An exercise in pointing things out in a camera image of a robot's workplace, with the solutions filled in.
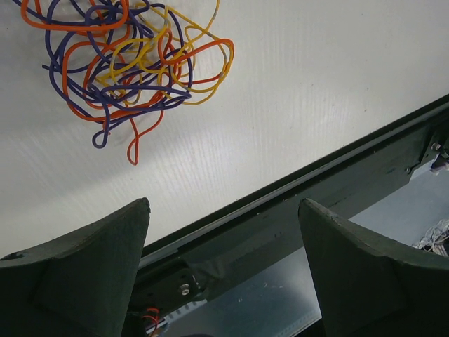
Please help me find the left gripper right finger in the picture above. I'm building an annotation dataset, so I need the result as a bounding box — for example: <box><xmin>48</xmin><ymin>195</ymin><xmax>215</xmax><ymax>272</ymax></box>
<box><xmin>298</xmin><ymin>199</ymin><xmax>448</xmax><ymax>336</ymax></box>

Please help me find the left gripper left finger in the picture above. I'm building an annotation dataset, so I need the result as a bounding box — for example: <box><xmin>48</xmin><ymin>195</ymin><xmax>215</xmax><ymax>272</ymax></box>
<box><xmin>1</xmin><ymin>198</ymin><xmax>150</xmax><ymax>336</ymax></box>

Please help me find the coloured cable bundle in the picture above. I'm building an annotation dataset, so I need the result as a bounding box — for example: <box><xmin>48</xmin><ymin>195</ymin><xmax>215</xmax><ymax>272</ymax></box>
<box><xmin>10</xmin><ymin>0</ymin><xmax>235</xmax><ymax>166</ymax></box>

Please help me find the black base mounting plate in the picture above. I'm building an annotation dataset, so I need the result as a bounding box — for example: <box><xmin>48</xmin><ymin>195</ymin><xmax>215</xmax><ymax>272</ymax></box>
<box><xmin>122</xmin><ymin>98</ymin><xmax>448</xmax><ymax>336</ymax></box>

